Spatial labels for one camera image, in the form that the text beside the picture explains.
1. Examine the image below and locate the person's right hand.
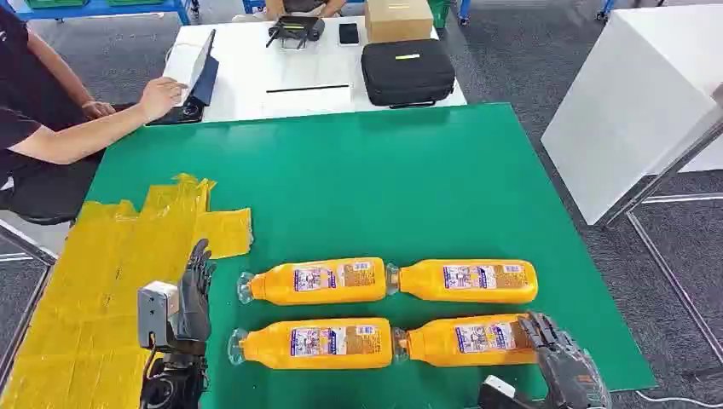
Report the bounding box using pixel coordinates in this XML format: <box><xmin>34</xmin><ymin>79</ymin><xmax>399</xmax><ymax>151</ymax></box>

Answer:
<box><xmin>136</xmin><ymin>77</ymin><xmax>188</xmax><ymax>124</ymax></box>

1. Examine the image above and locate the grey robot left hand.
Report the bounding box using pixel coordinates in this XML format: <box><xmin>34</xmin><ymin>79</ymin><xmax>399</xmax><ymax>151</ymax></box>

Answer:
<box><xmin>176</xmin><ymin>238</ymin><xmax>217</xmax><ymax>357</ymax></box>

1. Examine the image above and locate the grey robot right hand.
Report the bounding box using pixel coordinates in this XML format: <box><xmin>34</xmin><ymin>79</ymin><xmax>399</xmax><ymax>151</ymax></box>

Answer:
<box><xmin>518</xmin><ymin>311</ymin><xmax>614</xmax><ymax>409</ymax></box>

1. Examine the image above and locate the person's left hand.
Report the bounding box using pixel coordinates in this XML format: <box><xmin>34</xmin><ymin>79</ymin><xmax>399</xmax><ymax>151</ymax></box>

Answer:
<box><xmin>81</xmin><ymin>100</ymin><xmax>117</xmax><ymax>119</ymax></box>

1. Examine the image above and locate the orange drink bottle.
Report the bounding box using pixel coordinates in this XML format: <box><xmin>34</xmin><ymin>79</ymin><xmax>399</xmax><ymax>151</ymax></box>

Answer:
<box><xmin>227</xmin><ymin>317</ymin><xmax>395</xmax><ymax>372</ymax></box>
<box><xmin>385</xmin><ymin>258</ymin><xmax>540</xmax><ymax>306</ymax></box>
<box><xmin>392</xmin><ymin>313</ymin><xmax>541</xmax><ymax>368</ymax></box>
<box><xmin>237</xmin><ymin>256</ymin><xmax>390</xmax><ymax>307</ymax></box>

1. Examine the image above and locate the person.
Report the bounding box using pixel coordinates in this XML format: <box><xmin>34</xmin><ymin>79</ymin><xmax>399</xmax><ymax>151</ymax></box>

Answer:
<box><xmin>265</xmin><ymin>0</ymin><xmax>347</xmax><ymax>20</ymax></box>
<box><xmin>0</xmin><ymin>5</ymin><xmax>104</xmax><ymax>224</ymax></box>

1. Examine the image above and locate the blue metal rack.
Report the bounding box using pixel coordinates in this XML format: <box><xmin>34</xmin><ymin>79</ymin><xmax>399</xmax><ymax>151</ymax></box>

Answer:
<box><xmin>11</xmin><ymin>0</ymin><xmax>196</xmax><ymax>26</ymax></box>

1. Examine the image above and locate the black stool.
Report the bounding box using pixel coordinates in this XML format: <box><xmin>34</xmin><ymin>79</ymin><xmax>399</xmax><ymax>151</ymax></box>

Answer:
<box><xmin>11</xmin><ymin>211</ymin><xmax>78</xmax><ymax>228</ymax></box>

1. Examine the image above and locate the thin black strip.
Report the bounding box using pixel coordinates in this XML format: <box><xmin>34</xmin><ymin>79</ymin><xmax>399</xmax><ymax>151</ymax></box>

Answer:
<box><xmin>265</xmin><ymin>84</ymin><xmax>351</xmax><ymax>95</ymax></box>

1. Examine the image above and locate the black remote controller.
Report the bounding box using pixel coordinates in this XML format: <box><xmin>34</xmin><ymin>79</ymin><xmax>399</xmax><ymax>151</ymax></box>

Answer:
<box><xmin>265</xmin><ymin>14</ymin><xmax>327</xmax><ymax>50</ymax></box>

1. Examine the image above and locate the green mat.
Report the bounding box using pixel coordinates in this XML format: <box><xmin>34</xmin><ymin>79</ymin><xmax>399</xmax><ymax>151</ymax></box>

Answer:
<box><xmin>84</xmin><ymin>102</ymin><xmax>659</xmax><ymax>409</ymax></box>

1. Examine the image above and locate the black carrying case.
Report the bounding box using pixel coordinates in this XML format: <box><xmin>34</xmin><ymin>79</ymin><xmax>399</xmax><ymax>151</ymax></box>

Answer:
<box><xmin>360</xmin><ymin>37</ymin><xmax>456</xmax><ymax>109</ymax></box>

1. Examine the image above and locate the cardboard box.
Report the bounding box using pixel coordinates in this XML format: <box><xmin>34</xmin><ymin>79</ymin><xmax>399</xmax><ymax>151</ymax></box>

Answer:
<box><xmin>364</xmin><ymin>0</ymin><xmax>435</xmax><ymax>44</ymax></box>

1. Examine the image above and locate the large white panel table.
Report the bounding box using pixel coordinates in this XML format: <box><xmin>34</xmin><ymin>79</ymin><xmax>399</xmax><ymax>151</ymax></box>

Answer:
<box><xmin>540</xmin><ymin>5</ymin><xmax>723</xmax><ymax>227</ymax></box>

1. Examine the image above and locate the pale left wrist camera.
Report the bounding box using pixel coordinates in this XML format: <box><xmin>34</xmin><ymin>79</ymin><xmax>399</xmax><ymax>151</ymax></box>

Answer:
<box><xmin>136</xmin><ymin>280</ymin><xmax>181</xmax><ymax>350</ymax></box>

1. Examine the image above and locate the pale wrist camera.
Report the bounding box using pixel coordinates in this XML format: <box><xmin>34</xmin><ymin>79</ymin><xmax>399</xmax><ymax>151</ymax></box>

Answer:
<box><xmin>136</xmin><ymin>280</ymin><xmax>181</xmax><ymax>350</ymax></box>
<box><xmin>477</xmin><ymin>374</ymin><xmax>539</xmax><ymax>409</ymax></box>

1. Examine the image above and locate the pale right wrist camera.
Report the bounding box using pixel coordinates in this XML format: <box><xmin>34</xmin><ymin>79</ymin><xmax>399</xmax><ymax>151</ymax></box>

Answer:
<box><xmin>477</xmin><ymin>374</ymin><xmax>539</xmax><ymax>409</ymax></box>

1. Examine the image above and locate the white cable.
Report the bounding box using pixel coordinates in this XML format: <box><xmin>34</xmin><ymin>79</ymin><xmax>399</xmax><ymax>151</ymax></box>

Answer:
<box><xmin>635</xmin><ymin>390</ymin><xmax>723</xmax><ymax>409</ymax></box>

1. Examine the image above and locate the grey metal table frame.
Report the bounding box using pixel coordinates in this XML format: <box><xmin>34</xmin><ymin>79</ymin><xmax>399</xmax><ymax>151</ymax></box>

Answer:
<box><xmin>0</xmin><ymin>220</ymin><xmax>59</xmax><ymax>390</ymax></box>

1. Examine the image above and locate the steel frame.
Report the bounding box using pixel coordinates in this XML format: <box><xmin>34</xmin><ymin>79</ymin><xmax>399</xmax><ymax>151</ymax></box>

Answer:
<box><xmin>597</xmin><ymin>115</ymin><xmax>723</xmax><ymax>379</ymax></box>

